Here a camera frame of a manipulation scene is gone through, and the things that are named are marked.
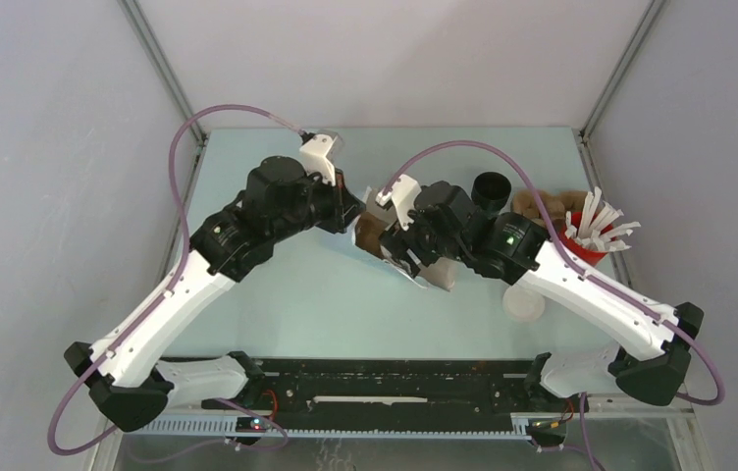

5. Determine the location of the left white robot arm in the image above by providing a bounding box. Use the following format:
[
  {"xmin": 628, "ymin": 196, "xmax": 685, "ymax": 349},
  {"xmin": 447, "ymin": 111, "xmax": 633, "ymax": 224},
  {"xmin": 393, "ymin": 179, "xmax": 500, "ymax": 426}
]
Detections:
[{"xmin": 64, "ymin": 156, "xmax": 365, "ymax": 432}]

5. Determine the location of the brown cardboard carrier piece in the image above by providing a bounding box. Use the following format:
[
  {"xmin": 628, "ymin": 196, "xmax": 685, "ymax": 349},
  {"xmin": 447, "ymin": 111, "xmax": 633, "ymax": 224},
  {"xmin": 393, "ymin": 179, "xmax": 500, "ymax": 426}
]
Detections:
[{"xmin": 354, "ymin": 212, "xmax": 388, "ymax": 260}]

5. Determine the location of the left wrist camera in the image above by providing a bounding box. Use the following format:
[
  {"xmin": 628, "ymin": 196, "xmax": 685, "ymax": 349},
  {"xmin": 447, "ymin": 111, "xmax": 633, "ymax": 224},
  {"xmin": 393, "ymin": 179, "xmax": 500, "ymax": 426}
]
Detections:
[{"xmin": 299, "ymin": 130, "xmax": 343, "ymax": 186}]

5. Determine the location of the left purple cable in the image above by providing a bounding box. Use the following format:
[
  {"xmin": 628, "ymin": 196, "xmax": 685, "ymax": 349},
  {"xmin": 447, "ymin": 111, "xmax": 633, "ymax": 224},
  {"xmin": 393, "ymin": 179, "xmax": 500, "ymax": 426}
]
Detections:
[{"xmin": 47, "ymin": 103, "xmax": 308, "ymax": 457}]

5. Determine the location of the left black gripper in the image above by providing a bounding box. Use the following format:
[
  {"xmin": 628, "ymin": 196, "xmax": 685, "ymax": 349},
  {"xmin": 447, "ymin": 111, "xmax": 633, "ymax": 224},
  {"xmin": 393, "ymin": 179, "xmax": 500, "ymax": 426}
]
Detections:
[{"xmin": 271, "ymin": 165, "xmax": 367, "ymax": 243}]

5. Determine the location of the purple cable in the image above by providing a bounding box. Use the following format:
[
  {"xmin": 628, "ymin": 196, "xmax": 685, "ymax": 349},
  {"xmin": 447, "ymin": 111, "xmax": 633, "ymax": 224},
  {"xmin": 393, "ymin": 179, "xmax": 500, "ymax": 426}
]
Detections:
[
  {"xmin": 378, "ymin": 139, "xmax": 726, "ymax": 471},
  {"xmin": 47, "ymin": 103, "xmax": 308, "ymax": 457}
]

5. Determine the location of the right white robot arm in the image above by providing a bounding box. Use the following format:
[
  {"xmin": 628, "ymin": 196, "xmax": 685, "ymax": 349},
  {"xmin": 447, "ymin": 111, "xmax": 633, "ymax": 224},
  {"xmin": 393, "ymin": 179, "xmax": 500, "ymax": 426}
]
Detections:
[{"xmin": 374, "ymin": 175, "xmax": 704, "ymax": 410}]

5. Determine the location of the light blue paper bag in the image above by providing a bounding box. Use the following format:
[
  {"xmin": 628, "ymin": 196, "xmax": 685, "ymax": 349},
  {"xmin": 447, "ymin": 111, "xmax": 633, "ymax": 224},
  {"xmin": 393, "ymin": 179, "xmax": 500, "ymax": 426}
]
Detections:
[{"xmin": 350, "ymin": 186, "xmax": 458, "ymax": 291}]

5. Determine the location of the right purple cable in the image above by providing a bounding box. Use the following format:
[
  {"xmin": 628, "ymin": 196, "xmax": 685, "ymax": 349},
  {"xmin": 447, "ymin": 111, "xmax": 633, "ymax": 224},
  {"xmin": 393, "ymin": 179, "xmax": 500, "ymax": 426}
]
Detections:
[{"xmin": 378, "ymin": 139, "xmax": 726, "ymax": 471}]

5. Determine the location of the white plastic lid on table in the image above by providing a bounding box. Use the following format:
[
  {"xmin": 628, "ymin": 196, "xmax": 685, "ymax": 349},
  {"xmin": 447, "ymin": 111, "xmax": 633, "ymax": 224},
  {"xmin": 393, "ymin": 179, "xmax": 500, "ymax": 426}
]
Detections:
[{"xmin": 502, "ymin": 286, "xmax": 546, "ymax": 323}]

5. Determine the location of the red cup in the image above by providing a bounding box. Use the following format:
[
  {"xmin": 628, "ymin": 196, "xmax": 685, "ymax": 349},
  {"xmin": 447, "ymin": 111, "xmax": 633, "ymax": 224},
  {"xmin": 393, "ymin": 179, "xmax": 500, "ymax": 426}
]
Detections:
[{"xmin": 558, "ymin": 212, "xmax": 613, "ymax": 267}]

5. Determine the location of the brown cardboard cup carrier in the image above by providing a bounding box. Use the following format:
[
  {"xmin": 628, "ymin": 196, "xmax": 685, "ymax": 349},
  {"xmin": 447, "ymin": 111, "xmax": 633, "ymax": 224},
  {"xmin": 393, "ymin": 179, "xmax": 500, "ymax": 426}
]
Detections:
[{"xmin": 510, "ymin": 188, "xmax": 588, "ymax": 230}]

